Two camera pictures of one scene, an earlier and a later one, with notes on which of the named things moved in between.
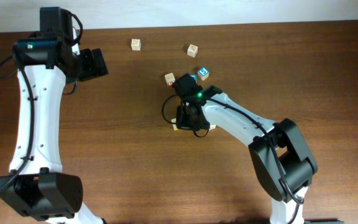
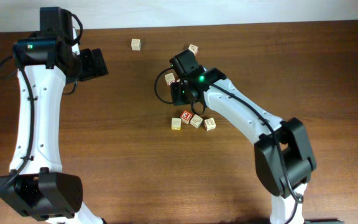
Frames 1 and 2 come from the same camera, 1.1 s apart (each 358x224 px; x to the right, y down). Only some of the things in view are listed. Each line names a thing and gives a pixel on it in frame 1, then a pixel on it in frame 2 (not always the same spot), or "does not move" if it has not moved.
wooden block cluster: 169,78 does not move
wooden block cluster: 174,126 does not move
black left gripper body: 91,65 does not move
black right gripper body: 186,121 -> 180,94
